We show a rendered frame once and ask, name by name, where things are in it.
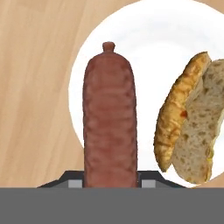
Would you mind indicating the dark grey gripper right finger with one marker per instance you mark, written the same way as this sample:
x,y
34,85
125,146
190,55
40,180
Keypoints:
x,y
151,178

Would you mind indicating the golden brown split bun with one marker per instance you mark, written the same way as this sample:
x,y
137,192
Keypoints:
x,y
189,122

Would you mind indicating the white round plate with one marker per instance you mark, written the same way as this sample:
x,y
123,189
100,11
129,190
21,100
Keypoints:
x,y
140,58

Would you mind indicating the reddish brown sausage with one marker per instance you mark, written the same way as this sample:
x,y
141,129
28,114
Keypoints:
x,y
110,122

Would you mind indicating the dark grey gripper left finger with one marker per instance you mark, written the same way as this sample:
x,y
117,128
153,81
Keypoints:
x,y
70,178

